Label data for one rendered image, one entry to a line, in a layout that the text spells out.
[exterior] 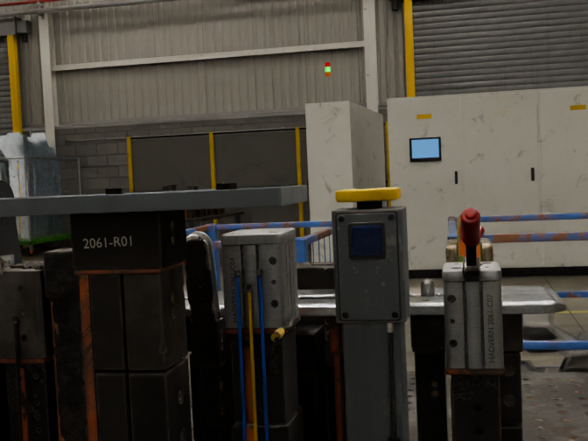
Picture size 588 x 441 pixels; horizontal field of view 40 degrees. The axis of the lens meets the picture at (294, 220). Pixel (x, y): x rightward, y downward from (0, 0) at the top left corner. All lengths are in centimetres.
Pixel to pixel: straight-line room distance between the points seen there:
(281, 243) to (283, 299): 7
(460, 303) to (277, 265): 22
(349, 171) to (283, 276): 806
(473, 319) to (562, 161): 812
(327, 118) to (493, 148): 184
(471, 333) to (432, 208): 805
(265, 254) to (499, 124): 809
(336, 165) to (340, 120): 51
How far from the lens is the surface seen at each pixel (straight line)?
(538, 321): 324
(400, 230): 79
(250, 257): 98
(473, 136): 899
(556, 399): 179
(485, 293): 96
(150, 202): 81
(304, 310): 109
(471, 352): 97
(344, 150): 904
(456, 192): 898
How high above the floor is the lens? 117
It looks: 3 degrees down
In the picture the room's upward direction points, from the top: 3 degrees counter-clockwise
